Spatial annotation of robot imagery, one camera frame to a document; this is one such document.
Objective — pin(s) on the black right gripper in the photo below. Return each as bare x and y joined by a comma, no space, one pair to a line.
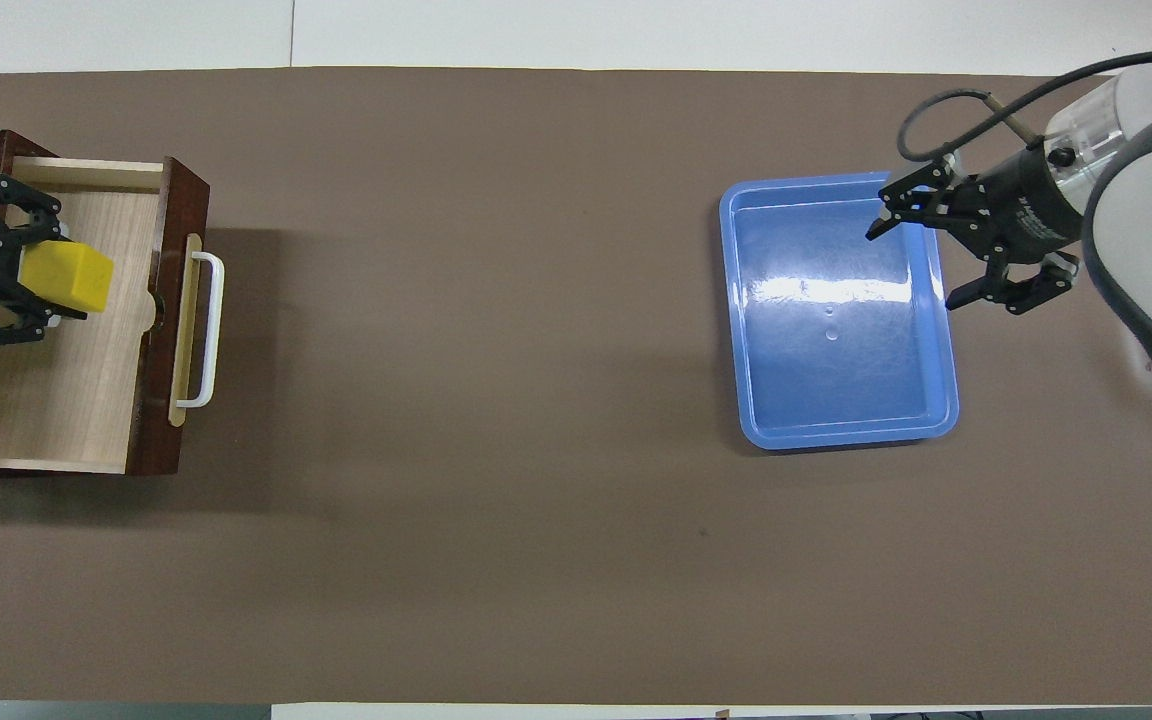
1031,205

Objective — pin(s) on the yellow cube block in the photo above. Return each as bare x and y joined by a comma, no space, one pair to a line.
71,280

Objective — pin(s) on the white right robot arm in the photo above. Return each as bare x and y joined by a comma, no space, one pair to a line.
1136,200

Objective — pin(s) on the blue plastic tray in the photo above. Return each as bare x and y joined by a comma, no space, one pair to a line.
836,340

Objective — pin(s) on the brown table mat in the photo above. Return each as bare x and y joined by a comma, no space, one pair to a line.
456,520

